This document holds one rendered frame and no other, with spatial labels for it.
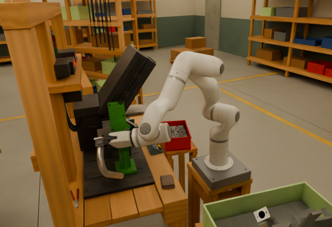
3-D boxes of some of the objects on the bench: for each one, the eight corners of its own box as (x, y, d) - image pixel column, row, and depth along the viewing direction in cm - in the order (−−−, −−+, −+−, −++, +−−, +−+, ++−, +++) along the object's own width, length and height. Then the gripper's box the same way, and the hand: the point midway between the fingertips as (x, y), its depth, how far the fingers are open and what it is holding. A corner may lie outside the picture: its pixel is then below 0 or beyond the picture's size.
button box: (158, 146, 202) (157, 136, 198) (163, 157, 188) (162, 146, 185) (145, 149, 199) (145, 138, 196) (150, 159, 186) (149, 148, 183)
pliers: (69, 192, 155) (69, 190, 154) (78, 189, 157) (78, 187, 156) (72, 209, 141) (71, 208, 141) (82, 207, 143) (81, 205, 143)
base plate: (127, 114, 257) (127, 112, 257) (154, 184, 159) (154, 181, 158) (83, 121, 247) (83, 119, 246) (83, 199, 148) (83, 197, 148)
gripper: (129, 140, 105) (88, 148, 108) (142, 150, 119) (105, 156, 123) (128, 123, 108) (88, 131, 111) (142, 134, 122) (105, 141, 126)
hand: (102, 143), depth 117 cm, fingers closed on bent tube, 3 cm apart
